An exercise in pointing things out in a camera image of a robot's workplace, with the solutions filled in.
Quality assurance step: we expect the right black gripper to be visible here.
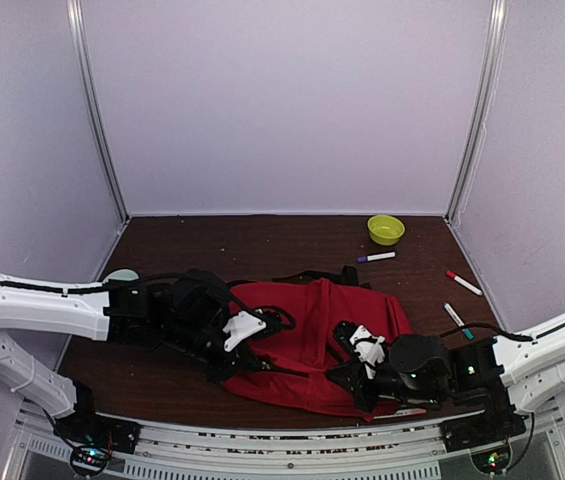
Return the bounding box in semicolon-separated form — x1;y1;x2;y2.
326;360;446;416

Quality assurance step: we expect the red backpack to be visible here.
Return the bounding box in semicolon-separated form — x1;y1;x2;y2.
222;279;413;422

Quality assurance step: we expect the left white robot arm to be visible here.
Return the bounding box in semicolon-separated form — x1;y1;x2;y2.
0;270;280;444

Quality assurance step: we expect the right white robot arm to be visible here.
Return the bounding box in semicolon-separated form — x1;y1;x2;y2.
326;312;565;442

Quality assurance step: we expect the pink-capped white marker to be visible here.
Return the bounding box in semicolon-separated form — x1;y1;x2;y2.
374;408;427;420

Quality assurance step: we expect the pale green ceramic bowl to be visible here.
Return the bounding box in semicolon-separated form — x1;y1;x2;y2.
102;268;140;283

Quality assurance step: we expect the teal-capped white marker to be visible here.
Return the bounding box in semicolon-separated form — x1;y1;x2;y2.
443;302;474;340

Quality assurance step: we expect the purple-capped white marker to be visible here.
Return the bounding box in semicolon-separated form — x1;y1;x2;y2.
356;252;396;264

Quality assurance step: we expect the red-capped white marker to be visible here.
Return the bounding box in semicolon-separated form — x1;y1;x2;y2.
445;270;483;296

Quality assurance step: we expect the yellow-green plastic bowl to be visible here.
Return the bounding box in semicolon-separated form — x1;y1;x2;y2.
367;215;406;246

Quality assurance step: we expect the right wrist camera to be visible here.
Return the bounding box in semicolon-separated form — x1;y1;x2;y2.
334;321;386;380

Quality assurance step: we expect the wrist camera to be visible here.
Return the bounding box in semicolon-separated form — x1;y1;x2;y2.
334;321;386;380
222;311;266;352

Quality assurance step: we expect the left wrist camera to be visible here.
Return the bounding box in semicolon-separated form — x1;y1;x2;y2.
222;311;266;352

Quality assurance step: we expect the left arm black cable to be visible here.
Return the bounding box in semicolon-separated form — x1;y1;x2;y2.
0;272;297;331

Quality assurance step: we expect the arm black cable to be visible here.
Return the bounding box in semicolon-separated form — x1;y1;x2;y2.
0;272;297;331
439;323;565;344

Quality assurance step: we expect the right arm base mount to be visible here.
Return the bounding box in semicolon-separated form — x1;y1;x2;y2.
439;406;536;478

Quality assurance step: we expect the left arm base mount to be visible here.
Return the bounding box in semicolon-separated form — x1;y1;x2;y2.
47;382;141;478

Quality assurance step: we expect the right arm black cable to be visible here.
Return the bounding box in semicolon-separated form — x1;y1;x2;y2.
439;323;565;344

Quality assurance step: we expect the right aluminium frame post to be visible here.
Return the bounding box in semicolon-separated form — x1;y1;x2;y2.
445;0;508;225

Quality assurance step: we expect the aluminium frame post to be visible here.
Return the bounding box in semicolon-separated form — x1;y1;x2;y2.
66;0;130;224
445;0;508;225

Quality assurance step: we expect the left aluminium frame post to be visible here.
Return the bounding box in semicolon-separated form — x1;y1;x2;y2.
66;0;130;224

